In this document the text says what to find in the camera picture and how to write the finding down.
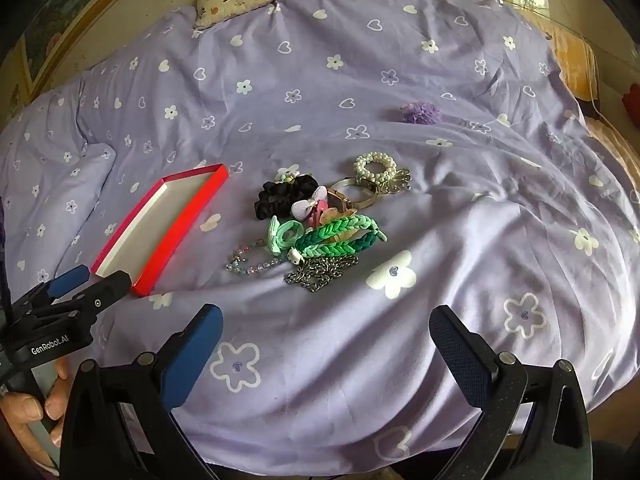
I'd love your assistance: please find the blue crystal bead bracelet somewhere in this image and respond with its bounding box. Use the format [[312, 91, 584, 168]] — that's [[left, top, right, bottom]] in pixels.
[[224, 237, 289, 276]]

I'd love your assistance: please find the light green hair tie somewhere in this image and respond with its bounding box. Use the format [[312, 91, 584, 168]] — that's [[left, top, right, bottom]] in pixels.
[[266, 214, 306, 256]]

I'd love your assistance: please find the black fabric scrunchie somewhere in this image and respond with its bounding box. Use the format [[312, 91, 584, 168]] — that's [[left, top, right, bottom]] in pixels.
[[254, 174, 319, 220]]

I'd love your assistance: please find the silver metal chain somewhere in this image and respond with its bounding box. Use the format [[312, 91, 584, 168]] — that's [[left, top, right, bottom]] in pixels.
[[283, 253, 360, 294]]

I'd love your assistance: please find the green braided bracelet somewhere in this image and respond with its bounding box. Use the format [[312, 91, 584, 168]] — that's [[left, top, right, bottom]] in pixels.
[[286, 213, 388, 265]]

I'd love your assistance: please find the lilac bow hair clip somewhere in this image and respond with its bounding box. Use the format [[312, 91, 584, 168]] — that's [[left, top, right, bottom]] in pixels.
[[291, 185, 328, 228]]

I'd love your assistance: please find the gold watch with metal band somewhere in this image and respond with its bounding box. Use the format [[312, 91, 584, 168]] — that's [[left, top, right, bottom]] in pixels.
[[328, 177, 378, 212]]

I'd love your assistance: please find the translucent yellow claw clip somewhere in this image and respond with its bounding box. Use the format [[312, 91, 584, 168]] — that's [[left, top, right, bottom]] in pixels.
[[320, 207, 356, 226]]

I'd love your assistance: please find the red shallow jewelry box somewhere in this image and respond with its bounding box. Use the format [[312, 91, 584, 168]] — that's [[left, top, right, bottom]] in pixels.
[[91, 164, 229, 297]]

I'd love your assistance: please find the person's left hand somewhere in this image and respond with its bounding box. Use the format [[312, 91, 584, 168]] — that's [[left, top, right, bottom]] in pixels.
[[1, 358, 73, 472]]

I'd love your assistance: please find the framed landscape painting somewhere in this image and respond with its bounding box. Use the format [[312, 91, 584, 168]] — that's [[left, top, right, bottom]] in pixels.
[[18, 0, 117, 93]]

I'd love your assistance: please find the purple floral bed quilt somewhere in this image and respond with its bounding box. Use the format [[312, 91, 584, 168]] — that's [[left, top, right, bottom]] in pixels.
[[1, 0, 639, 476]]

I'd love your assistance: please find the orange blanket at bedside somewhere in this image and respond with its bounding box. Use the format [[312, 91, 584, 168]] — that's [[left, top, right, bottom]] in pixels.
[[520, 10, 639, 179]]

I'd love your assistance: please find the white pearl bracelet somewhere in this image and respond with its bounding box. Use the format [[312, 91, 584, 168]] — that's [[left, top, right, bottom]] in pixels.
[[354, 150, 399, 184]]

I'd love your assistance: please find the purple flower hair tie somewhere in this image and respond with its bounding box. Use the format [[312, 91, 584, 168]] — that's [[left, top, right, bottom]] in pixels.
[[399, 100, 444, 126]]

